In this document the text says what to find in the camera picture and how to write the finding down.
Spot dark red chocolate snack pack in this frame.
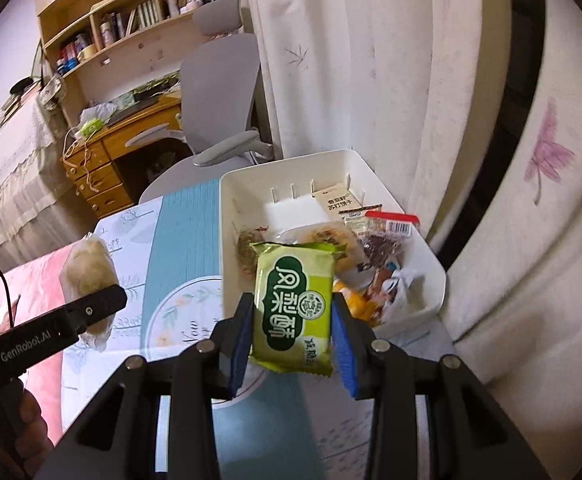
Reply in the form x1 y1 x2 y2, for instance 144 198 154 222
367 268 420 325

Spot orange oat stick bar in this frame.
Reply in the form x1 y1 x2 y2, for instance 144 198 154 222
333 280 380 327

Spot orange pastry clear pack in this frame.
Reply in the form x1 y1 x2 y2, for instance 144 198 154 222
274 221 373 288

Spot red strip snack pack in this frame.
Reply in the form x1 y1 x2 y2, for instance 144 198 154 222
361 210 420 268

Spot brown nut cluster pack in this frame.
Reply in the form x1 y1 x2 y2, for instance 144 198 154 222
236 226 268 281

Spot green rice cake pack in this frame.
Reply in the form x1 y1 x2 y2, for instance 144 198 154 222
252 242 338 376

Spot beige soda cracker pack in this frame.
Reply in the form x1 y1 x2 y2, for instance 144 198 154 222
312 183 361 221

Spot red Cookie snack pack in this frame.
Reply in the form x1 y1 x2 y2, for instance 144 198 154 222
338 204 382 237

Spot person's left hand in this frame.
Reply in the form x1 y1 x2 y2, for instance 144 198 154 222
0 278 54 478

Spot pink bed blanket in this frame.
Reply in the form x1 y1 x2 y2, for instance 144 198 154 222
0 244 73 443

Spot lace covered cabinet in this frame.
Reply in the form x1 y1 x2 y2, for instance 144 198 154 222
0 96 97 271

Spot white plastic storage bin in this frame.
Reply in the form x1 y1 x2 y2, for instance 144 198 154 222
219 150 447 337

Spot tree pattern tablecloth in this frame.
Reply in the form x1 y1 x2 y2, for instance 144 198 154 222
58 179 457 480

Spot wooden desk with drawers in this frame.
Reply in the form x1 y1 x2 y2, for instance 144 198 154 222
62 94 192 219

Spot green tissue box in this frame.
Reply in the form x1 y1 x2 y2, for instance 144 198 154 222
78 117 105 141

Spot black keyboard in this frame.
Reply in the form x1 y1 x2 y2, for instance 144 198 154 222
105 96 160 127

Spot wooden bookshelf hutch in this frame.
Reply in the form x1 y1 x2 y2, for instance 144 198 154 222
35 0 210 125

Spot grey office chair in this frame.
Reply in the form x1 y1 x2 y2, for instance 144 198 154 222
126 0 274 204

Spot white floral curtain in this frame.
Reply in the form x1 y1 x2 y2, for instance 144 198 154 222
243 0 582 479

